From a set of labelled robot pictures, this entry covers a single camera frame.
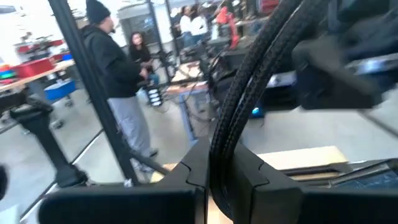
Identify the black rig post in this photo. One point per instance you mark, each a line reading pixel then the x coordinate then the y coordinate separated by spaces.
pixel 90 96

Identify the wooden table with blue legs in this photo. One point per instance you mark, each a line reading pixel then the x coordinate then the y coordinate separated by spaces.
pixel 186 88

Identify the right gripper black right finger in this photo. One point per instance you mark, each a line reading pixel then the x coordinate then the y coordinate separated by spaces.
pixel 248 180

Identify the red storage bin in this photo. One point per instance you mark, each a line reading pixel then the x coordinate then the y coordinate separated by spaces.
pixel 34 67

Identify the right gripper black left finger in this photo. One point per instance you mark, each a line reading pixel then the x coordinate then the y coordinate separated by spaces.
pixel 196 174

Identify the black pedestal stand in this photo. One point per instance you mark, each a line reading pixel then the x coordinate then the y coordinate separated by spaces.
pixel 43 137

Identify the red robot arm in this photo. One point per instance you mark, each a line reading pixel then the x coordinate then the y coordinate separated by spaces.
pixel 230 23

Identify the person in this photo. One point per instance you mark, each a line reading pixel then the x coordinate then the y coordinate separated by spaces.
pixel 140 53
pixel 186 23
pixel 115 71
pixel 199 25

